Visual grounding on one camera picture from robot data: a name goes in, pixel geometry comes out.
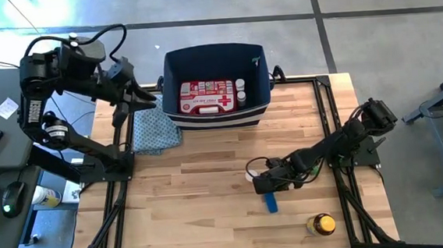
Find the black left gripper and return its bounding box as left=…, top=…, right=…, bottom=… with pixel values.
left=98, top=72, right=159, bottom=129

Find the blue bandage roll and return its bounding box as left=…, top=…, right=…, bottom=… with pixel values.
left=263, top=191, right=280, bottom=214

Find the red first aid kit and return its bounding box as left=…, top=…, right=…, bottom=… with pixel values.
left=178, top=78, right=239, bottom=116

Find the amber jar yellow lid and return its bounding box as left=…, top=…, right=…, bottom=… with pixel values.
left=304, top=211, right=337, bottom=239

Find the navy white striped basket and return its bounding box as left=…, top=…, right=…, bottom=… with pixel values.
left=158, top=40, right=275, bottom=133

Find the blue patterned cloth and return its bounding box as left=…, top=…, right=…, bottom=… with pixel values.
left=129, top=94, right=185, bottom=158

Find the small white box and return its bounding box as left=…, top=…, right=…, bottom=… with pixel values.
left=61, top=179, right=84, bottom=204

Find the white yellow canister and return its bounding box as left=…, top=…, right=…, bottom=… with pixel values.
left=30, top=185, right=63, bottom=210

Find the white paper note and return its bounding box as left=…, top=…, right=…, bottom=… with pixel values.
left=0, top=97, right=21, bottom=122

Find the grey desk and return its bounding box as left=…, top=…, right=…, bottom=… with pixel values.
left=0, top=64, right=69, bottom=248

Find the black computer mouse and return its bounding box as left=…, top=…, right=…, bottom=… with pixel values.
left=0, top=180, right=29, bottom=219

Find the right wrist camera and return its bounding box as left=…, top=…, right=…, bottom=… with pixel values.
left=251, top=172, right=290, bottom=196

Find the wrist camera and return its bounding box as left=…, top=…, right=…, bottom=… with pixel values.
left=106, top=55, right=136, bottom=85
left=251, top=172, right=290, bottom=196

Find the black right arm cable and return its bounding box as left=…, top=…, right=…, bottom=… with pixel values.
left=244, top=151, right=328, bottom=190

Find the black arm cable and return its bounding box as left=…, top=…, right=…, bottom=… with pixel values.
left=244, top=151, right=328, bottom=190
left=23, top=23, right=130, bottom=70

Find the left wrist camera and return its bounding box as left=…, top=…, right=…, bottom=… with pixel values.
left=106, top=55, right=136, bottom=85

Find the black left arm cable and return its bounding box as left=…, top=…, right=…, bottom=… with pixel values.
left=23, top=23, right=130, bottom=70

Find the black aluminium table frame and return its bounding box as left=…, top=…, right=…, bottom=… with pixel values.
left=58, top=68, right=402, bottom=248

